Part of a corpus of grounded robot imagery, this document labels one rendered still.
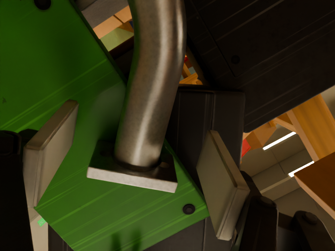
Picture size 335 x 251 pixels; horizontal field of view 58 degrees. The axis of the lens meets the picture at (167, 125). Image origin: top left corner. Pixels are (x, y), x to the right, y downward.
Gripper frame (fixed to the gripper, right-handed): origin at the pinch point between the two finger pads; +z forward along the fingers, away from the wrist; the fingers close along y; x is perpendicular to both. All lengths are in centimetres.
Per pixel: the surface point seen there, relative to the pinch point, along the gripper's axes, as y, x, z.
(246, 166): 384, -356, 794
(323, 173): 44, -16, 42
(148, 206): 2.0, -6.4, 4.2
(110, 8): -11, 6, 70
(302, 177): 42, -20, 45
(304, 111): 52, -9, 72
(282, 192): 394, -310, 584
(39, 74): -7.2, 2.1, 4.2
